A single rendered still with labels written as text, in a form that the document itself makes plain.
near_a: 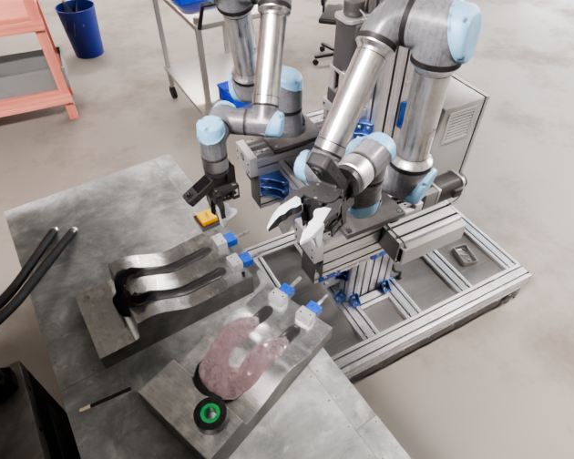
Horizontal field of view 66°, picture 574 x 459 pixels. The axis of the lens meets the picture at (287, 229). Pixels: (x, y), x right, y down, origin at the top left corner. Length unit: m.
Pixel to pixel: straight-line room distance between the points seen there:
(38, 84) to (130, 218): 2.42
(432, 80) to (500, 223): 2.13
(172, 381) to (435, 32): 1.03
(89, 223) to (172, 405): 0.90
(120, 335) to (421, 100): 1.05
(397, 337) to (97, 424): 1.31
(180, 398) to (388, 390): 1.25
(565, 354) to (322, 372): 1.59
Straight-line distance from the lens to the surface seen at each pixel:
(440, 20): 1.05
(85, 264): 1.72
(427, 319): 2.22
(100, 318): 1.48
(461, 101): 1.68
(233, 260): 1.44
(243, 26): 1.49
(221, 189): 1.34
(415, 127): 1.17
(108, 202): 1.93
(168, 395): 1.24
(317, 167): 0.79
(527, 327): 2.67
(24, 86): 4.12
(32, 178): 3.65
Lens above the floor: 2.01
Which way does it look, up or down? 46 degrees down
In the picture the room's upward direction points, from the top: straight up
